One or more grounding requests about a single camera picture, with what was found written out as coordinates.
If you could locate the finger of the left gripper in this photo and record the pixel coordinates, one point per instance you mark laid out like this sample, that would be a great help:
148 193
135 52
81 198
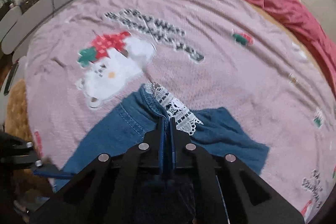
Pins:
49 170

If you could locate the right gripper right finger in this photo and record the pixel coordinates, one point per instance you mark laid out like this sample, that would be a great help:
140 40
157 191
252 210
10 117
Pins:
225 189

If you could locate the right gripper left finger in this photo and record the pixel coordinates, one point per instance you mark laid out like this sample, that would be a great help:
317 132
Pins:
102 191

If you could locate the blue denim pants lace hem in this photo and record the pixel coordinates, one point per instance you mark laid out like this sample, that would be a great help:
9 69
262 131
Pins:
162 145

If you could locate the grey padded bed footboard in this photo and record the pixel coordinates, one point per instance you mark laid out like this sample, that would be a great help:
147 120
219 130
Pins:
16 26

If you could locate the pink strawberry bear bedsheet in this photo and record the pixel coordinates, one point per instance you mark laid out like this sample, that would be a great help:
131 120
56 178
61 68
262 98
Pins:
102 72

